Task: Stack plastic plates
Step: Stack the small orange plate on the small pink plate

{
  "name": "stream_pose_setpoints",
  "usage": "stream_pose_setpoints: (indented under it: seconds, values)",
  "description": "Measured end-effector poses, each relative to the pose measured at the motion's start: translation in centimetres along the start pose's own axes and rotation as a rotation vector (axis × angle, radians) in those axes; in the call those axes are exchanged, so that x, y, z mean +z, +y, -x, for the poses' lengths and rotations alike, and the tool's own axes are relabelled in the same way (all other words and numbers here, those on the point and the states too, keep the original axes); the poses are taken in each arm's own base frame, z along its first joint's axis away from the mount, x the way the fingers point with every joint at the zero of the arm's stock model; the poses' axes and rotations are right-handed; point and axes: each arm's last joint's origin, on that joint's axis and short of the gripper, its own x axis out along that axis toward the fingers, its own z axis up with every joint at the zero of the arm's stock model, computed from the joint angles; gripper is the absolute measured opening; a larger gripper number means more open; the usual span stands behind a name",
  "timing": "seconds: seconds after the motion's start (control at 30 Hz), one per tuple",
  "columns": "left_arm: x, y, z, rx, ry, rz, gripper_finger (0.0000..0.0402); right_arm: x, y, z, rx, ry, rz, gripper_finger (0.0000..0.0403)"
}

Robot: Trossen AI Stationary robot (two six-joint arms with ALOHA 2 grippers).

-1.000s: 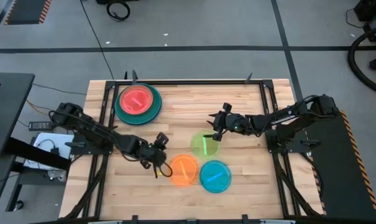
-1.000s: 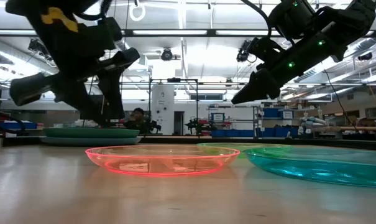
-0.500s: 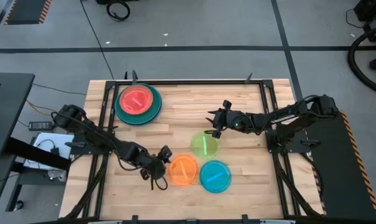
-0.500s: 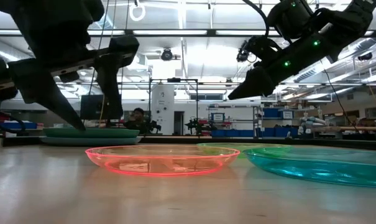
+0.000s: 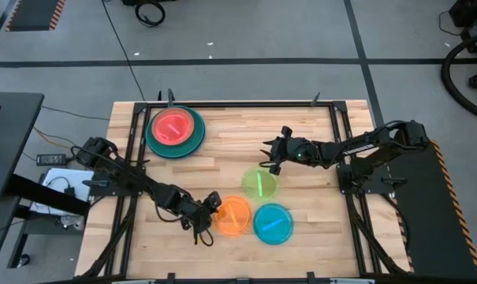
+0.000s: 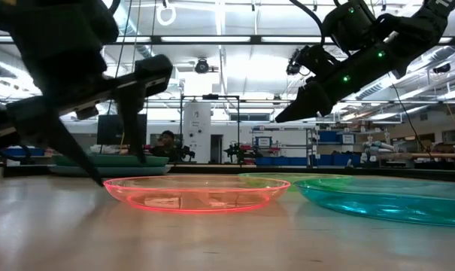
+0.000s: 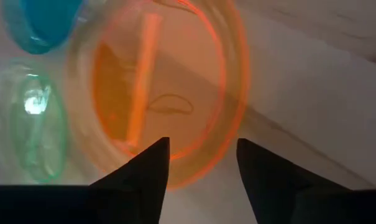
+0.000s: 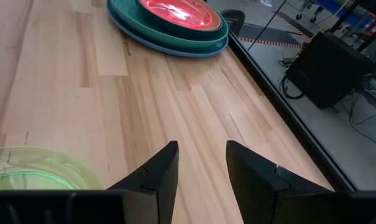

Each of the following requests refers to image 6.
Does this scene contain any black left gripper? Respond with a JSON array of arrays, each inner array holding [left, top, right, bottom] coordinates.
[[0, 54, 174, 166]]

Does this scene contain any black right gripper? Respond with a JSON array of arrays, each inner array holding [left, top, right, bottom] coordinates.
[[275, 47, 401, 124]]

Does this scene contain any large teal green plastic plate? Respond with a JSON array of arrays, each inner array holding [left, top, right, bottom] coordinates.
[[52, 154, 171, 169]]

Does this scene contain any pink translucent plastic plate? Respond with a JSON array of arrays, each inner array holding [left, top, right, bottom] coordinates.
[[102, 175, 291, 215]]

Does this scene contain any black monitor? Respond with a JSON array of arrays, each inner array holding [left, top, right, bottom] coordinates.
[[96, 114, 148, 146]]

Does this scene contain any person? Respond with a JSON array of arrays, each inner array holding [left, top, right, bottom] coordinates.
[[150, 129, 184, 160]]

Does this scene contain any metal storage shelf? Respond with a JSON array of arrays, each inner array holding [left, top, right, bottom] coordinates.
[[305, 126, 363, 169]]

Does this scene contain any row of blue bins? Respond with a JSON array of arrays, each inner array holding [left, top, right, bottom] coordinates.
[[255, 155, 309, 167]]

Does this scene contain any white cabinet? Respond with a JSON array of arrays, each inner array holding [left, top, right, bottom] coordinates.
[[182, 101, 212, 163]]

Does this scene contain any green translucent plastic plate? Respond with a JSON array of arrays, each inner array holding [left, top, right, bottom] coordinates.
[[238, 172, 354, 193]]

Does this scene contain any round black ceiling fixture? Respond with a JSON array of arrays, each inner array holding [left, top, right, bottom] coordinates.
[[194, 58, 211, 75]]

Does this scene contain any black horizontal metal beam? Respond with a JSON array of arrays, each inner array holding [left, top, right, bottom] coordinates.
[[102, 35, 455, 45]]

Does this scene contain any cyan translucent plastic plate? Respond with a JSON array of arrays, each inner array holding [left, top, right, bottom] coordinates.
[[293, 176, 455, 228]]

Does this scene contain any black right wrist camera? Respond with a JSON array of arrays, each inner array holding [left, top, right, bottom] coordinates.
[[286, 44, 341, 76]]

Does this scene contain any black aluminium table frame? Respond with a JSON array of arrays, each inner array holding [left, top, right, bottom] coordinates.
[[0, 163, 455, 184]]

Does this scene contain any black metal stand frame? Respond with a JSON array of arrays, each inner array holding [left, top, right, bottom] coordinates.
[[180, 93, 241, 165]]

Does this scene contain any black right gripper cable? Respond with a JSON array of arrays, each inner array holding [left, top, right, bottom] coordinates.
[[289, 0, 326, 37]]

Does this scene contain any thin black hanging cable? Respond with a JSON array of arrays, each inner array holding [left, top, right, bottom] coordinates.
[[390, 83, 435, 160]]

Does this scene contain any white hanging ring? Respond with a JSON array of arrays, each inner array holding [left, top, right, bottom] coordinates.
[[156, 2, 177, 27]]

